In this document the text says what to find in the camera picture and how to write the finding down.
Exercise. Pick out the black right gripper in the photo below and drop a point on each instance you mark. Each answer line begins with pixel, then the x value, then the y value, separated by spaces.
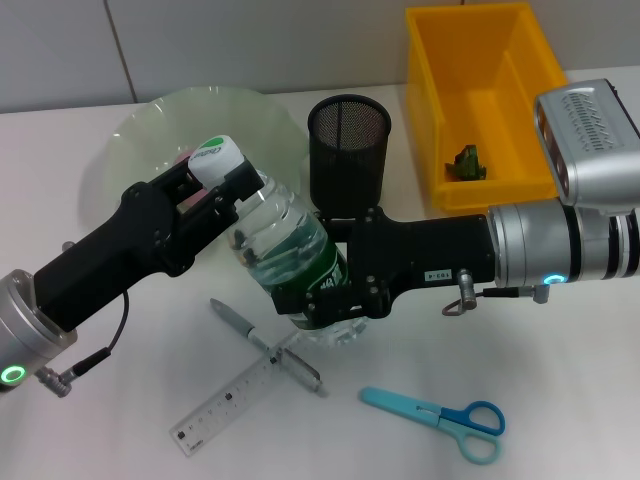
pixel 425 250

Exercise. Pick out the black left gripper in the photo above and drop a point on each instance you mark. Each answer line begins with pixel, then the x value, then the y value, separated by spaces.
pixel 125 242

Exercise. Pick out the pink peach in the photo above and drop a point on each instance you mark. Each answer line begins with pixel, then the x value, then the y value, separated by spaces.
pixel 195 199

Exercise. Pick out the clear green-label water bottle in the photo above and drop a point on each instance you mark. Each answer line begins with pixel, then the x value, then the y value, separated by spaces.
pixel 280 230

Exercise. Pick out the green wavy glass fruit plate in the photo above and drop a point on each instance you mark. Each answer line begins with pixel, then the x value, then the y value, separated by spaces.
pixel 150 130

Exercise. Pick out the grey pen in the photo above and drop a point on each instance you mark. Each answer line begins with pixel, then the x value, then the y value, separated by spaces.
pixel 240 325

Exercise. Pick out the black mesh pen holder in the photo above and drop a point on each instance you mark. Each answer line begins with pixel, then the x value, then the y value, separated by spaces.
pixel 345 150

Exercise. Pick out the blue scissors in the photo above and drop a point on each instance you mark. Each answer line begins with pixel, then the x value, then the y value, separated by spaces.
pixel 395 400

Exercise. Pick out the transparent plastic ruler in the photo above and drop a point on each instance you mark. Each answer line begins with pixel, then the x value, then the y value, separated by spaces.
pixel 225 400

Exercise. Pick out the yellow plastic bin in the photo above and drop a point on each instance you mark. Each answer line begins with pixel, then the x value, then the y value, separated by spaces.
pixel 450 75

